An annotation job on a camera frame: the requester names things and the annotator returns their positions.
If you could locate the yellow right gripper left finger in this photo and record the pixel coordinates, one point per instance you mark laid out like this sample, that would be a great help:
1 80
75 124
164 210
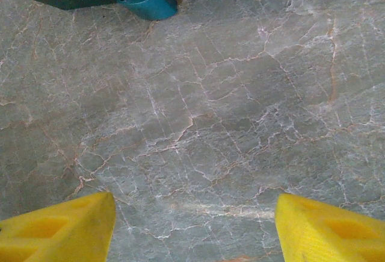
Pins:
60 232

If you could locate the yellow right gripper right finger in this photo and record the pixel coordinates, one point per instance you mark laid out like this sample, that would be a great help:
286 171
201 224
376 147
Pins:
325 235

